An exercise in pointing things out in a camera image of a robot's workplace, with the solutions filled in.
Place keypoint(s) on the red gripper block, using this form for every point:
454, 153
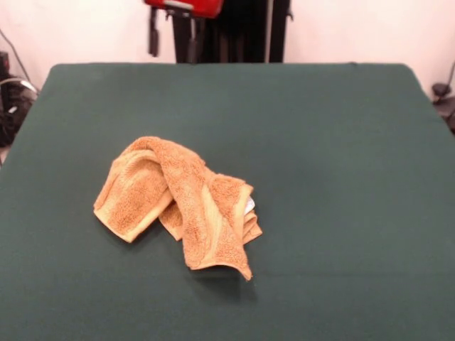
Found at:
192, 8

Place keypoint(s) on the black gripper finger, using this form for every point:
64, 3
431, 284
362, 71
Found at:
192, 46
154, 39

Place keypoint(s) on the orange terry towel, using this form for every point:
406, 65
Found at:
185, 199

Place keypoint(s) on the dark green table cloth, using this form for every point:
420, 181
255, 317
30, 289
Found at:
320, 213

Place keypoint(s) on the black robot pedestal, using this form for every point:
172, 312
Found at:
249, 35

